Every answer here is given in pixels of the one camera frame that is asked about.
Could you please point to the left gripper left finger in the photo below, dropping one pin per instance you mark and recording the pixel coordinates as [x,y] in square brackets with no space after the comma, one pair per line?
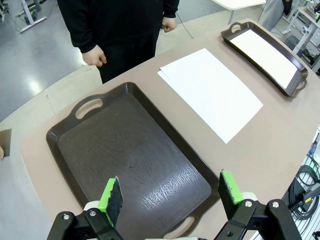
[112,200]

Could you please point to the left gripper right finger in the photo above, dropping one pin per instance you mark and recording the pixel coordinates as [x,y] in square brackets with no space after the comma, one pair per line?
[228,195]

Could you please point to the white A4 paper stack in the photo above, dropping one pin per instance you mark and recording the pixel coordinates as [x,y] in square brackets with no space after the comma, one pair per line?
[210,92]

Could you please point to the white A4 sheet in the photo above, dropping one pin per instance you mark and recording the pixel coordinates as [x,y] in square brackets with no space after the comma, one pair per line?
[265,55]

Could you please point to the person's left forearm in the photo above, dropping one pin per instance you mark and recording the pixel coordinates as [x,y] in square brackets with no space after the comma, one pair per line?
[171,10]

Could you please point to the person's right forearm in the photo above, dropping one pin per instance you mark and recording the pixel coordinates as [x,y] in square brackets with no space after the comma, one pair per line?
[82,37]

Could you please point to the person's right hand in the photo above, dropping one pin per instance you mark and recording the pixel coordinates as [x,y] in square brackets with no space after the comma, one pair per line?
[95,57]

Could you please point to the person's left hand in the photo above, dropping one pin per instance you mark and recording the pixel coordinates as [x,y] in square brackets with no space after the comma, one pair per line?
[169,24]

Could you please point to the brown plastic serving tray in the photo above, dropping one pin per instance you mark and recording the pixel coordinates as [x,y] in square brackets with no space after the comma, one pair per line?
[125,155]
[292,92]

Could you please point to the person in black sweater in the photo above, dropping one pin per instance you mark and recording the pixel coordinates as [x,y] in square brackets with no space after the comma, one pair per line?
[117,30]

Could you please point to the large white table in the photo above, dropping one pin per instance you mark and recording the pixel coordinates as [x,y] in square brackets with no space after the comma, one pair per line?
[237,3]

